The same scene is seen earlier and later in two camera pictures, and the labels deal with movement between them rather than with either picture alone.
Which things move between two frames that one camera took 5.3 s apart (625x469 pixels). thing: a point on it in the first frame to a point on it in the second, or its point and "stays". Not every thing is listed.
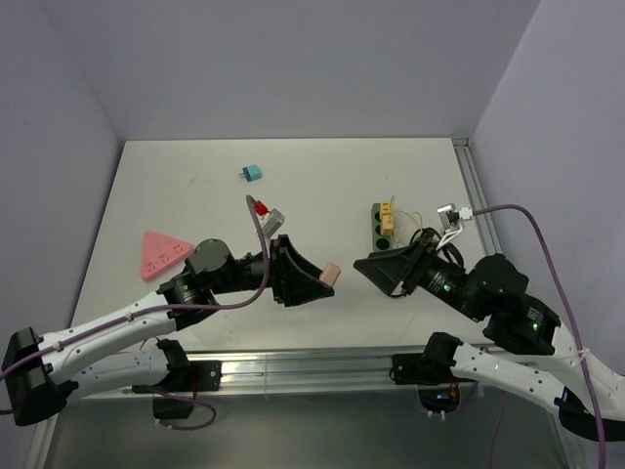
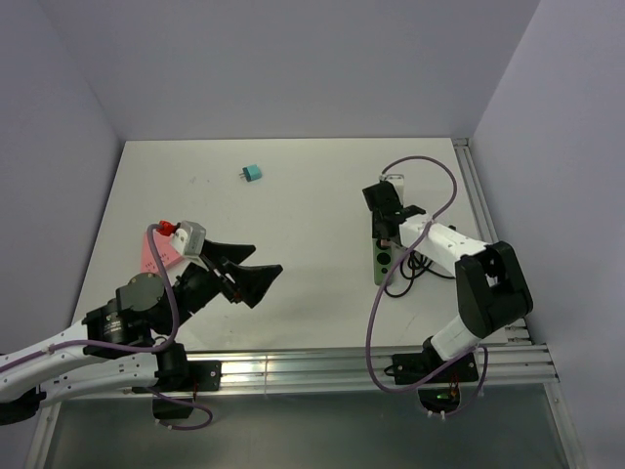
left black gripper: x=294 y=280 to x=252 y=281
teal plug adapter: x=252 y=172 stays
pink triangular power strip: x=160 y=251 stays
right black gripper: x=384 y=268 to x=375 y=233
